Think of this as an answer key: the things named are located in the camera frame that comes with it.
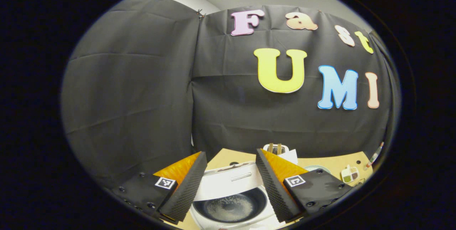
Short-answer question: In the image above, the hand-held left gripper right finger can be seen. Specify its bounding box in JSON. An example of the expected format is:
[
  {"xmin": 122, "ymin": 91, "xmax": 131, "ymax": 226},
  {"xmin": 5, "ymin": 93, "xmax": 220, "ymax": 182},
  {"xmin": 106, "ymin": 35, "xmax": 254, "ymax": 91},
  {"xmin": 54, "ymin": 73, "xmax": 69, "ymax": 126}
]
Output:
[{"xmin": 255, "ymin": 148, "xmax": 353, "ymax": 223}]

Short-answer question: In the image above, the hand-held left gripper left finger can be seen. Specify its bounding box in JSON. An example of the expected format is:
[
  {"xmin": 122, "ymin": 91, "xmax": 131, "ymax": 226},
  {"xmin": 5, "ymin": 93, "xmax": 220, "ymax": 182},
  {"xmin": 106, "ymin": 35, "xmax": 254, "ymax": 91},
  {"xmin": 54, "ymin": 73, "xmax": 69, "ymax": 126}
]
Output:
[{"xmin": 112, "ymin": 151, "xmax": 208, "ymax": 225}]

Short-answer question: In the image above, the white rice cooker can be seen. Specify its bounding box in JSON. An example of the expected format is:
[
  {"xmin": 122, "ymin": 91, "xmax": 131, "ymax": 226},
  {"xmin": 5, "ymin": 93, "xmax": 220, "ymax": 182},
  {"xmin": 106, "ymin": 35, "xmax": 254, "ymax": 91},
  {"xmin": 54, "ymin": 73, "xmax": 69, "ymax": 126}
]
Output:
[{"xmin": 189, "ymin": 161, "xmax": 285, "ymax": 230}]

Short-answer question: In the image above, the white rice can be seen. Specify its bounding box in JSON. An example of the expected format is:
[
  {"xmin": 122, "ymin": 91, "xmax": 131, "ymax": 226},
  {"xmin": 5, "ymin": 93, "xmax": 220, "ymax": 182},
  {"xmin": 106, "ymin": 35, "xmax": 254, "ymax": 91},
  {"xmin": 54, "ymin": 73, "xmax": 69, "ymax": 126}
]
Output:
[{"xmin": 205, "ymin": 202, "xmax": 255, "ymax": 220}]

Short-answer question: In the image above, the white toaster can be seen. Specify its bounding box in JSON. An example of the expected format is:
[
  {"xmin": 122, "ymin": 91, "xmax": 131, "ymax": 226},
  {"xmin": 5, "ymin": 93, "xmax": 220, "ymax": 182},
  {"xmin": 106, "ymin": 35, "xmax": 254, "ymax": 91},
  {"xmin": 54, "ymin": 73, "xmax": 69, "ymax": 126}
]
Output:
[{"xmin": 263, "ymin": 143, "xmax": 299, "ymax": 165}]

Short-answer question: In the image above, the pale green plate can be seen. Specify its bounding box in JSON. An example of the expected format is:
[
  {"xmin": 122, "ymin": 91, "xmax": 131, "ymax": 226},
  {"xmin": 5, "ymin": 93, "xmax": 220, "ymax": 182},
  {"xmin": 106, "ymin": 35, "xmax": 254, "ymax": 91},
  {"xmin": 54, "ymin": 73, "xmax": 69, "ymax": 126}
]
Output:
[{"xmin": 304, "ymin": 165, "xmax": 332, "ymax": 174}]

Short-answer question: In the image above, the clear bottle red label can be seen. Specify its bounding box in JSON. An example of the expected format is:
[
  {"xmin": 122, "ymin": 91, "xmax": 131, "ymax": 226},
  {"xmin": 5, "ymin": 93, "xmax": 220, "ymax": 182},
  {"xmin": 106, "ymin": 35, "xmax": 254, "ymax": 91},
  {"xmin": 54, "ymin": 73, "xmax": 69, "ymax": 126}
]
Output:
[{"xmin": 363, "ymin": 142, "xmax": 384, "ymax": 171}]

